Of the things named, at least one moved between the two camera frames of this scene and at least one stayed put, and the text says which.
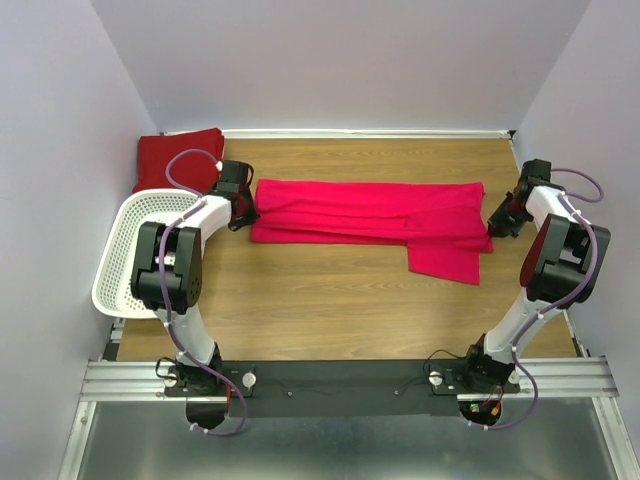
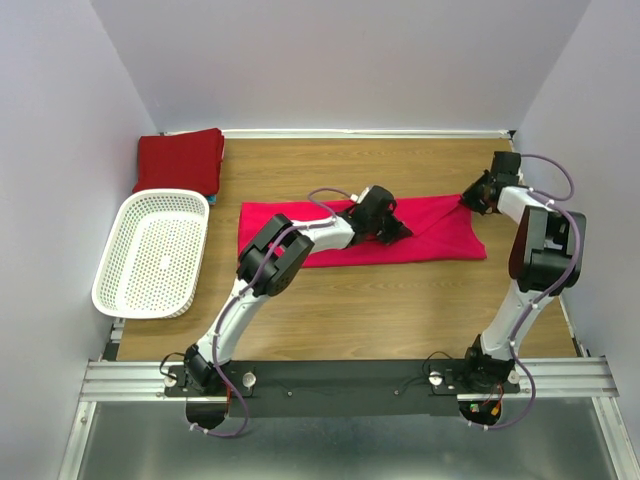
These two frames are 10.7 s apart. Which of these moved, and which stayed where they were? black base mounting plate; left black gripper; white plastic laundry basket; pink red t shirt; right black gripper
Moved: left black gripper; right black gripper; pink red t shirt
Stayed: white plastic laundry basket; black base mounting plate
